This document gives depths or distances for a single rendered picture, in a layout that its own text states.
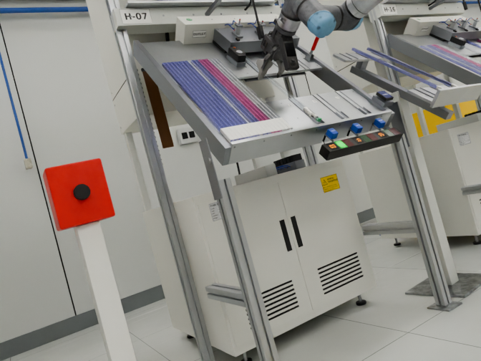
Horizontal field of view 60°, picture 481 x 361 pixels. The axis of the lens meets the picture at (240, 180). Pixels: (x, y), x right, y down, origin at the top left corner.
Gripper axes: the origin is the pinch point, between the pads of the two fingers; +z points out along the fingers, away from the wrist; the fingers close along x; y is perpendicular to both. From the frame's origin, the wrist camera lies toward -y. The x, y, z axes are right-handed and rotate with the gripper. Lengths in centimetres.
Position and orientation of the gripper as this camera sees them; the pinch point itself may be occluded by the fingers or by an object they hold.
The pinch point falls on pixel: (270, 77)
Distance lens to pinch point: 157.9
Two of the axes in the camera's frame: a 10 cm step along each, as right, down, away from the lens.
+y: -4.6, -7.7, 4.5
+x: -8.4, 2.2, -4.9
